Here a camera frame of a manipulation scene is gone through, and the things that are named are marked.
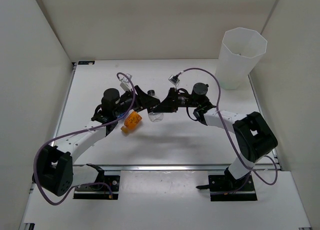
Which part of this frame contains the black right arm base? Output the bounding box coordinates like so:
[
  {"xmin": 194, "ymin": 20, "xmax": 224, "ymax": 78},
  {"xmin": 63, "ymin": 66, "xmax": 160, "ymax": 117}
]
[{"xmin": 196, "ymin": 168, "xmax": 258, "ymax": 202}]

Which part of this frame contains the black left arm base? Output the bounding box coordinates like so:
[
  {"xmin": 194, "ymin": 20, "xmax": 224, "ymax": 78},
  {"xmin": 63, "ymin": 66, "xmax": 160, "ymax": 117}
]
[{"xmin": 73, "ymin": 164, "xmax": 121, "ymax": 200}]

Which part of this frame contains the blue-label clear bottle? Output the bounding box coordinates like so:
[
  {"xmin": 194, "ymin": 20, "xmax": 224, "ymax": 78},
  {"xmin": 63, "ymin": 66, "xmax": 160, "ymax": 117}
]
[{"xmin": 117, "ymin": 113, "xmax": 128, "ymax": 119}]

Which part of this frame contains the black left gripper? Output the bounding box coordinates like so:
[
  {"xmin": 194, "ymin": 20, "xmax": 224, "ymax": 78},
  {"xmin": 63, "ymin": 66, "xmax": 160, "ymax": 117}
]
[{"xmin": 113, "ymin": 85, "xmax": 160, "ymax": 117}]

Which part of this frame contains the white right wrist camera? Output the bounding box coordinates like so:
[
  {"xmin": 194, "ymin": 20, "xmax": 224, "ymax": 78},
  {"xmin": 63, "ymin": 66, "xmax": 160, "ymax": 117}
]
[{"xmin": 168, "ymin": 75, "xmax": 180, "ymax": 89}]

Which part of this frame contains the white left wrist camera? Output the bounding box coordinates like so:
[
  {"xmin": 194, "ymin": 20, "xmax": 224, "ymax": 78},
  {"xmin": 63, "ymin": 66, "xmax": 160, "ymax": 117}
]
[{"xmin": 119, "ymin": 74, "xmax": 132, "ymax": 92}]

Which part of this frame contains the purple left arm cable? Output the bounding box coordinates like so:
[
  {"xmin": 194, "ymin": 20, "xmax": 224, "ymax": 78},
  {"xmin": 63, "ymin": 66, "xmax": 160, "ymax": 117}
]
[{"xmin": 33, "ymin": 72, "xmax": 137, "ymax": 205}]

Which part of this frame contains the white translucent bin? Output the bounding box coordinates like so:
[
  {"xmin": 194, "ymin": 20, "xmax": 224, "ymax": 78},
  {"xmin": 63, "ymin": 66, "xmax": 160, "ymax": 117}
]
[{"xmin": 215, "ymin": 27, "xmax": 268, "ymax": 90}]

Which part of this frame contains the black-label clear bottle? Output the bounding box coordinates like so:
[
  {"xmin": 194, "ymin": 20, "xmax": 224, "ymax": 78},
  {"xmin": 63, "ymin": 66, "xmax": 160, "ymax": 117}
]
[{"xmin": 146, "ymin": 89, "xmax": 165, "ymax": 123}]

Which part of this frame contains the orange sea-buckthorn juice bottle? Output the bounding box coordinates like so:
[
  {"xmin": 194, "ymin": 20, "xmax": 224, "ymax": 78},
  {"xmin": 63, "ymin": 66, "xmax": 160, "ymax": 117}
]
[{"xmin": 121, "ymin": 111, "xmax": 142, "ymax": 134}]

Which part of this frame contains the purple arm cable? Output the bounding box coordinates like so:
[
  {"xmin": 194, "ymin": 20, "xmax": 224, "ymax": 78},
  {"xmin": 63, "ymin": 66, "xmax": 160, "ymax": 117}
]
[
  {"xmin": 33, "ymin": 72, "xmax": 137, "ymax": 205},
  {"xmin": 178, "ymin": 67, "xmax": 280, "ymax": 195}
]

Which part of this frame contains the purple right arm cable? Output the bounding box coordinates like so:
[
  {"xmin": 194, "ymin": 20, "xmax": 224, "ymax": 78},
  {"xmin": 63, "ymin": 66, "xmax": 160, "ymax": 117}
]
[{"xmin": 178, "ymin": 67, "xmax": 280, "ymax": 195}]

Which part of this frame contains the aluminium table edge rail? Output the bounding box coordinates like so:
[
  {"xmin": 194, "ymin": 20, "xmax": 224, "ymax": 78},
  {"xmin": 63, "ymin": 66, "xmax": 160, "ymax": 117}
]
[{"xmin": 72, "ymin": 163, "xmax": 283, "ymax": 173}]

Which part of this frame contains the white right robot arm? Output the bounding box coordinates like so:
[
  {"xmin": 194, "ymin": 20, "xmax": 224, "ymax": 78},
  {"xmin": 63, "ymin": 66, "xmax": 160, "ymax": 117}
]
[{"xmin": 153, "ymin": 83, "xmax": 278, "ymax": 190}]

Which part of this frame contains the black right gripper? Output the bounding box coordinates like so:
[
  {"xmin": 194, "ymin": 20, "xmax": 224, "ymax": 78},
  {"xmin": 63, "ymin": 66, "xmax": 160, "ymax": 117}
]
[{"xmin": 154, "ymin": 88, "xmax": 200, "ymax": 113}]

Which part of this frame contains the dark label sticker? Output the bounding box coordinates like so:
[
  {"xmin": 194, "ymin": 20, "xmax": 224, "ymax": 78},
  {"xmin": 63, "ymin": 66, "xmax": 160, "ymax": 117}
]
[{"xmin": 77, "ymin": 61, "xmax": 95, "ymax": 65}]

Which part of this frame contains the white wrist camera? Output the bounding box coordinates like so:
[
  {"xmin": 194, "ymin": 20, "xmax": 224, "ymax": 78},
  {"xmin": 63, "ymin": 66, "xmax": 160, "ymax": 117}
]
[
  {"xmin": 168, "ymin": 75, "xmax": 180, "ymax": 89},
  {"xmin": 119, "ymin": 74, "xmax": 132, "ymax": 92}
]

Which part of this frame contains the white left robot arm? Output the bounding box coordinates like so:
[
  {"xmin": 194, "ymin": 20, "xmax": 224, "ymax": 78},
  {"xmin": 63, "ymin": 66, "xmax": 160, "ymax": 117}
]
[{"xmin": 32, "ymin": 86, "xmax": 160, "ymax": 196}]

